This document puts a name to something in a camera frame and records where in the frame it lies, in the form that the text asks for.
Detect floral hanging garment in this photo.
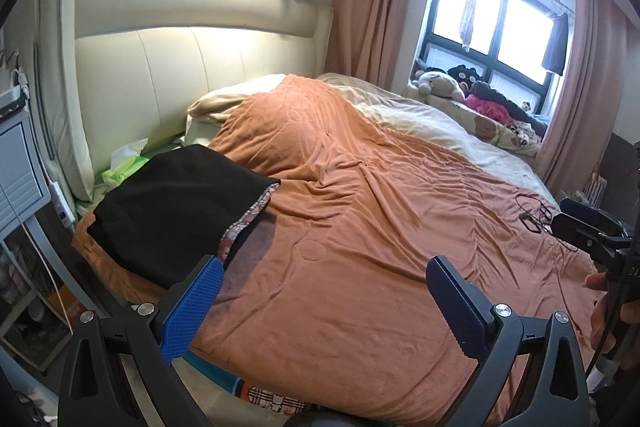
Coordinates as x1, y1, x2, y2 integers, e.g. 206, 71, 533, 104
459, 0, 482, 52

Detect pink cloth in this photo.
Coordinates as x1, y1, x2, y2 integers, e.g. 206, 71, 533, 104
472, 97, 511, 124

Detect dark hanging garment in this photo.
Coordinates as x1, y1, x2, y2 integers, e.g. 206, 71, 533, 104
541, 12, 571, 75

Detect white plush bear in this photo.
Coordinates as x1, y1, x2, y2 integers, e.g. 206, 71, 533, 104
411, 68, 467, 102

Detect cream pillow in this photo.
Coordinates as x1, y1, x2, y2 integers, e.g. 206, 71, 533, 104
186, 74, 288, 145

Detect white power strip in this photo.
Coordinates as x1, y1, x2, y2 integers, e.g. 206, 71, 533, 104
47, 177, 77, 228

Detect bear-patterned pants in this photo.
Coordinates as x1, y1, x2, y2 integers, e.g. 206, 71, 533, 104
217, 179, 281, 265

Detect cream duvet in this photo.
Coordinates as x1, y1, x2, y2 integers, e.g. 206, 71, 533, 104
317, 72, 543, 185

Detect folded black pants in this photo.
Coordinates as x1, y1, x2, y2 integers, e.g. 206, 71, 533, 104
87, 227, 221, 304

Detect black-framed window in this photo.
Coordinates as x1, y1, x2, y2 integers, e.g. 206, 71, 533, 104
417, 0, 573, 118

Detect white wire rack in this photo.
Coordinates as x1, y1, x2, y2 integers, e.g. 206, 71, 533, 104
582, 162, 608, 208

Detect cream padded headboard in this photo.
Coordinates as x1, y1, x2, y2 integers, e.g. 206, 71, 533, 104
37, 0, 335, 202

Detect green tissue pack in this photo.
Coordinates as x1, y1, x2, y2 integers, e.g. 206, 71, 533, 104
101, 138, 151, 188

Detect dark grey cloth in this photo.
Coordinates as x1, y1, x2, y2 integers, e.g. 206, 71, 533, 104
470, 82, 551, 132

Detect orange blanket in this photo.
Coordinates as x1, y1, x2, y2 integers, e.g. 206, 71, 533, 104
72, 74, 608, 425

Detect person's right hand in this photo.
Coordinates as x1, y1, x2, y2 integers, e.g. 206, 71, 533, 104
584, 273, 618, 355

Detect bear-print cushion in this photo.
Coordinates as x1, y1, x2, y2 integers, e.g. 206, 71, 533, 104
405, 84, 543, 158

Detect orange box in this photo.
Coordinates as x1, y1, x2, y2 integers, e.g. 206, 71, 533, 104
55, 284, 88, 323

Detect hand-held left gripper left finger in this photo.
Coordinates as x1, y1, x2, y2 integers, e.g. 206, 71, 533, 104
57, 254, 226, 427

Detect black pants with white print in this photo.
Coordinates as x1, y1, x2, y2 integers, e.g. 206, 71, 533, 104
87, 144, 282, 268

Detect grey white cabinet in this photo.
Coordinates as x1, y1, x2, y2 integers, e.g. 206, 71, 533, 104
0, 87, 76, 375

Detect black plush toy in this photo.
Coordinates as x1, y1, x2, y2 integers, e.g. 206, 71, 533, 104
446, 64, 483, 84

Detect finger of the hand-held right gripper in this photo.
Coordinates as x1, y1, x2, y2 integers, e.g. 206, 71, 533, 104
550, 212, 608, 254
559, 198, 633, 235

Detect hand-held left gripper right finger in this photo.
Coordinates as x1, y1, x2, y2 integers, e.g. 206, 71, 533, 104
425, 255, 591, 427

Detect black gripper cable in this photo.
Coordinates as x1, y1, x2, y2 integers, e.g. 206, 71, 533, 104
587, 277, 631, 378

